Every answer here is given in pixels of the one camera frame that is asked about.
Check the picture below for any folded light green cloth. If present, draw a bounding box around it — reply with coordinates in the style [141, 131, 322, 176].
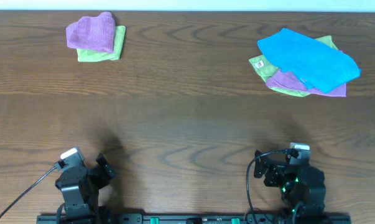
[76, 26, 126, 62]

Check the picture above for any green cloth with label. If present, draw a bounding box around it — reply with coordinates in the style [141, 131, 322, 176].
[248, 35, 340, 98]

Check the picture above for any black cable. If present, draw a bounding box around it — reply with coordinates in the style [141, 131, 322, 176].
[0, 161, 65, 224]
[244, 149, 297, 224]

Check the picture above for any blue microfiber cloth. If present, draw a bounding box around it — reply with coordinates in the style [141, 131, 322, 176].
[257, 28, 361, 93]

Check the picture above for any left black cable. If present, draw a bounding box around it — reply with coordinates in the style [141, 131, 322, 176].
[0, 161, 65, 224]

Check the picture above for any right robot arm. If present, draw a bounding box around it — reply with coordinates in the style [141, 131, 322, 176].
[254, 148, 326, 223]

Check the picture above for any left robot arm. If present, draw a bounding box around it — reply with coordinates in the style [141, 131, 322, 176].
[55, 152, 116, 223]

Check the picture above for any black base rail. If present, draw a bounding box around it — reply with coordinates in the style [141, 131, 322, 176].
[36, 213, 352, 224]

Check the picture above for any purple microfiber cloth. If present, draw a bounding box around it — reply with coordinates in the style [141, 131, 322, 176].
[66, 12, 115, 53]

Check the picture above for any right black cable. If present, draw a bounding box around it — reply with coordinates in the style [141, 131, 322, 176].
[244, 149, 297, 224]

